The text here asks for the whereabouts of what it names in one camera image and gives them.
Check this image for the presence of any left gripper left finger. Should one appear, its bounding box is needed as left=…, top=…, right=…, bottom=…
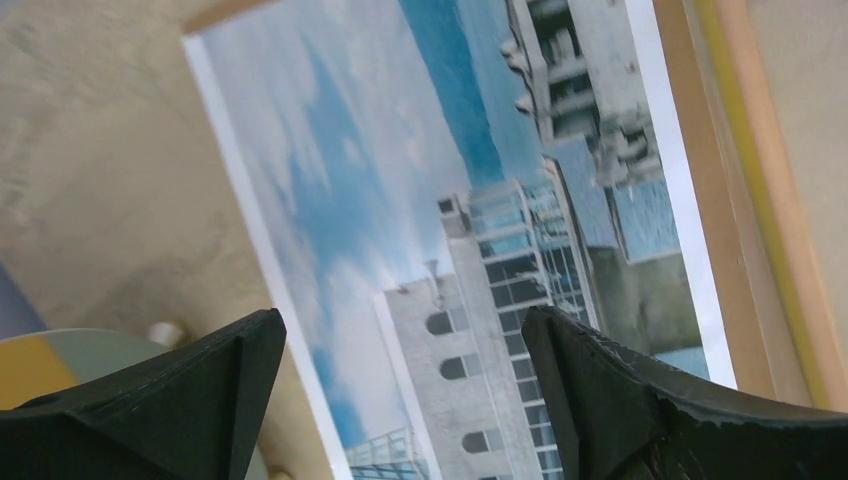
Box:
left=0, top=307, right=288, bottom=480

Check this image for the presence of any building photo print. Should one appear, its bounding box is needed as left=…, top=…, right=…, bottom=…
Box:
left=182, top=0, right=739, bottom=480

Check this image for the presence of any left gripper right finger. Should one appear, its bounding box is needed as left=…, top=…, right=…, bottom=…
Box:
left=521, top=306, right=847, bottom=479

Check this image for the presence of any yellow picture frame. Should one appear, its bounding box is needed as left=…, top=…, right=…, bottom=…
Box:
left=655, top=1, right=847, bottom=412

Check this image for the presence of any brown cardboard backing board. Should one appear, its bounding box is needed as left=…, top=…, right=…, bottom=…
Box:
left=180, top=0, right=757, bottom=480

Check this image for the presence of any white cylinder with coloured face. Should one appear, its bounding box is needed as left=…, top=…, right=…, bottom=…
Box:
left=0, top=320, right=293, bottom=480

